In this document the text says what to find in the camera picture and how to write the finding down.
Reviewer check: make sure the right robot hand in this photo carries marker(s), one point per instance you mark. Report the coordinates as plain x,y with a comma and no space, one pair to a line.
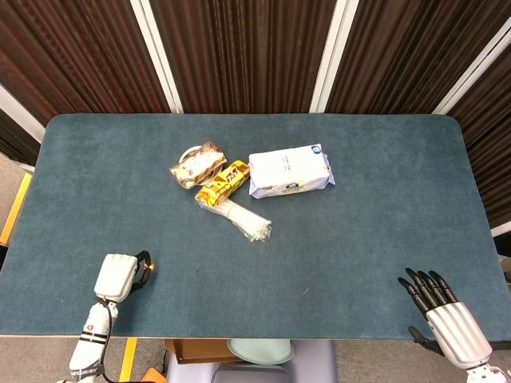
451,323

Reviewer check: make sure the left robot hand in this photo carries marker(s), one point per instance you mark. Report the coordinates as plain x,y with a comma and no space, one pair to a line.
116,276

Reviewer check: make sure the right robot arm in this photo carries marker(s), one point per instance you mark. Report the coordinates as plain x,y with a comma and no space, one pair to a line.
485,374

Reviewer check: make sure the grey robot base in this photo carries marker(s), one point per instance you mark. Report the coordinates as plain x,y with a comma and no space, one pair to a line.
255,369

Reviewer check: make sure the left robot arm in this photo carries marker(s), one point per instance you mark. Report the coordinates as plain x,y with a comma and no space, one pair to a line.
91,343

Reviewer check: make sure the orange object on floor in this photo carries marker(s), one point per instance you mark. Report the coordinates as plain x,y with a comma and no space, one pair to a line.
153,376

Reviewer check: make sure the brown cardboard box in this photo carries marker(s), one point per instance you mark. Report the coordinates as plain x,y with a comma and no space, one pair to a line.
201,350

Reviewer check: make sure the brown white snack packet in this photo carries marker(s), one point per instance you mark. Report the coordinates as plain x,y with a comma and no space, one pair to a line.
197,164

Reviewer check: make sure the clear bag of white sticks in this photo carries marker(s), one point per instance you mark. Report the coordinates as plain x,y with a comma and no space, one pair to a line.
245,219

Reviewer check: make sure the blue felt table mat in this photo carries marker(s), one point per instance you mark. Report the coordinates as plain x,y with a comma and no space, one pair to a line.
247,223

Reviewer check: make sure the yellow snack packet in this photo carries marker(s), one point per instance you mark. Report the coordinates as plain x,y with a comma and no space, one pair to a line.
223,182

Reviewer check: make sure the pale green plate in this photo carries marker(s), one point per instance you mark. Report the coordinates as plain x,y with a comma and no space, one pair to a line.
261,350

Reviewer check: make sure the dark ribbed partition panel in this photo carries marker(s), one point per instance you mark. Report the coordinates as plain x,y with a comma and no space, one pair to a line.
76,56
16,137
489,155
245,56
403,56

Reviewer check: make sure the white tissue pack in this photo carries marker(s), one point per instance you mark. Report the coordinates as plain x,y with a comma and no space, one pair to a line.
289,170

